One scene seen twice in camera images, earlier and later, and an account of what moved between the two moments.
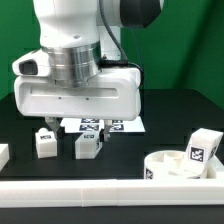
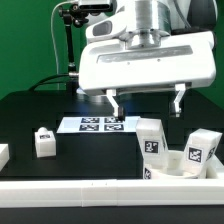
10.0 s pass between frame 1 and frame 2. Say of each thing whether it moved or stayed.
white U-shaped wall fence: stayed
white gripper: moved
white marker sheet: stayed
